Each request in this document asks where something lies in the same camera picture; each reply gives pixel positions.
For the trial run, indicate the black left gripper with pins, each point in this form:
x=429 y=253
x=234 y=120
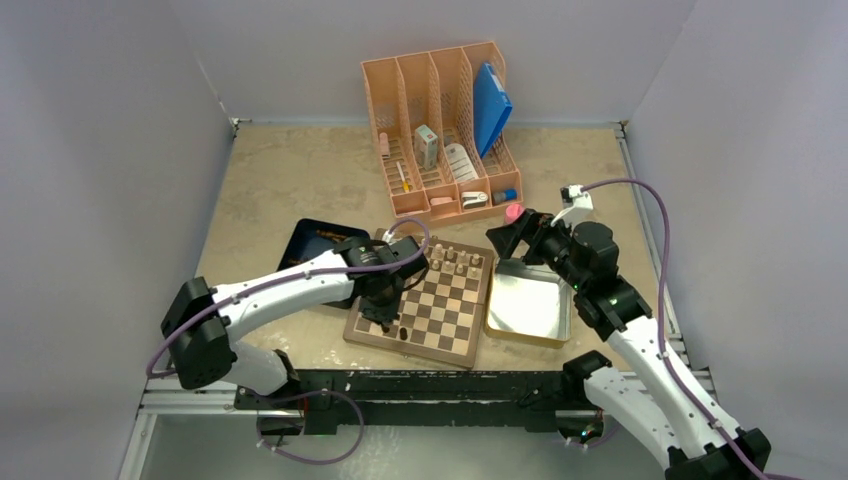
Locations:
x=386 y=312

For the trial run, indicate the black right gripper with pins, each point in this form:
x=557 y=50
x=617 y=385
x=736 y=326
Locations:
x=534 y=227

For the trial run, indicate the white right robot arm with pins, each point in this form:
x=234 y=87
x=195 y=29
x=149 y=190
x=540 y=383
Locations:
x=689 y=434

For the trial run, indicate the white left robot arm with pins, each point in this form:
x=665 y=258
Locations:
x=205 y=326

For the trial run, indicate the light chess pieces row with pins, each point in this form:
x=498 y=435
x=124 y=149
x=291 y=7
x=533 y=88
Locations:
x=453 y=258

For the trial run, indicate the wooden chess board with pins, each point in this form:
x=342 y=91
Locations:
x=443 y=316

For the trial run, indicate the pink cap bottle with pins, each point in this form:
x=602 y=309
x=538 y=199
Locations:
x=513 y=212

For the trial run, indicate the blue cap glue stick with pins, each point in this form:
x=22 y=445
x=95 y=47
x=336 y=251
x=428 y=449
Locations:
x=504 y=196

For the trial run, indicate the white stapler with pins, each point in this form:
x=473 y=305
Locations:
x=473 y=199

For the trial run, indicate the white labelled packet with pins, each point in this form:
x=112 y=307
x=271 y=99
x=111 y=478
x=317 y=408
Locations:
x=460 y=163

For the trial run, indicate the dark blue tin tray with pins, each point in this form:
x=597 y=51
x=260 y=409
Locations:
x=310 y=239

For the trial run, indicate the yellow pen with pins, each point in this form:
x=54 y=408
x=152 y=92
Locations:
x=404 y=182

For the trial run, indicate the white red small box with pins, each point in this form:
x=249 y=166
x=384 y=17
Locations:
x=425 y=143

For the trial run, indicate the blue folder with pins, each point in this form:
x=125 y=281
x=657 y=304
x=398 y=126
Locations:
x=492 y=108

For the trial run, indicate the orange file organizer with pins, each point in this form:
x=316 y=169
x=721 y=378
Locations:
x=435 y=88

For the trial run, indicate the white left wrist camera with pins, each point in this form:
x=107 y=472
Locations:
x=402 y=253

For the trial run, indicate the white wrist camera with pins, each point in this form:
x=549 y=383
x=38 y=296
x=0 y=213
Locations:
x=402 y=253
x=577 y=205

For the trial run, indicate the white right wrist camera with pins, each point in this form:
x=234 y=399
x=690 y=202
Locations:
x=577 y=205

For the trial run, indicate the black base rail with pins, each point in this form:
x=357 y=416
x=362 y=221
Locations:
x=536 y=401

